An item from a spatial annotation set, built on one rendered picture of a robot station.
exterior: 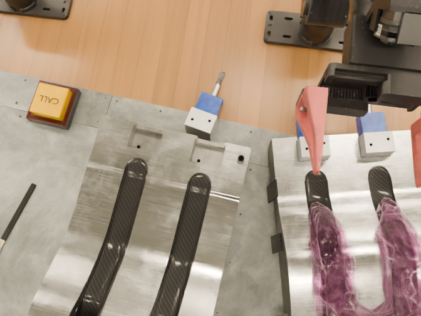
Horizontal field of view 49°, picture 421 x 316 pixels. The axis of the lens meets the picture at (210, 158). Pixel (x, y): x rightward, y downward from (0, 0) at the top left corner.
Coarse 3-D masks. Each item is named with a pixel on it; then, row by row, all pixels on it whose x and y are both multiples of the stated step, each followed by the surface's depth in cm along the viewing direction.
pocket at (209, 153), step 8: (200, 144) 79; (208, 144) 78; (216, 144) 78; (192, 152) 78; (200, 152) 79; (208, 152) 79; (216, 152) 79; (192, 160) 79; (200, 160) 79; (208, 160) 79; (216, 160) 79
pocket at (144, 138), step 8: (136, 128) 79; (144, 128) 79; (152, 128) 79; (136, 136) 80; (144, 136) 80; (152, 136) 80; (160, 136) 80; (128, 144) 77; (136, 144) 80; (144, 144) 80; (152, 144) 80
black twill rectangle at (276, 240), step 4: (272, 236) 80; (276, 236) 77; (280, 236) 75; (272, 240) 80; (276, 240) 77; (280, 240) 75; (272, 244) 80; (276, 244) 77; (280, 244) 75; (272, 248) 80; (276, 248) 77; (280, 248) 75; (272, 252) 80; (276, 252) 77
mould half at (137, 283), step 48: (96, 144) 77; (192, 144) 77; (96, 192) 75; (144, 192) 75; (240, 192) 74; (96, 240) 73; (144, 240) 73; (48, 288) 68; (144, 288) 69; (192, 288) 70
